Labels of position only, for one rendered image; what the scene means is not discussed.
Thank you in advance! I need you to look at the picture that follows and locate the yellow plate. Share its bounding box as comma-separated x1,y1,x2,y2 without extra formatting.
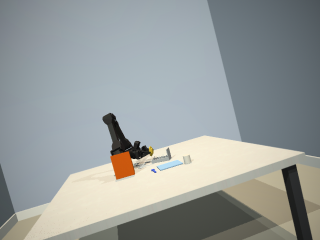
149,146,154,156

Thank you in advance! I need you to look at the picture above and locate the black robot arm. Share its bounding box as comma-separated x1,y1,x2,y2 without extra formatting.
102,113,141,159

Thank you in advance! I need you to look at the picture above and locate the grey cylinder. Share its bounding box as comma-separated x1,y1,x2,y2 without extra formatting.
183,154,192,164

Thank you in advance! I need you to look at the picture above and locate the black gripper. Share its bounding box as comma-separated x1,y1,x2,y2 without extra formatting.
131,145,151,160

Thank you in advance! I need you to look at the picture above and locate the light blue square mat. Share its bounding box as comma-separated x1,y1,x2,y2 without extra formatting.
156,160,183,171

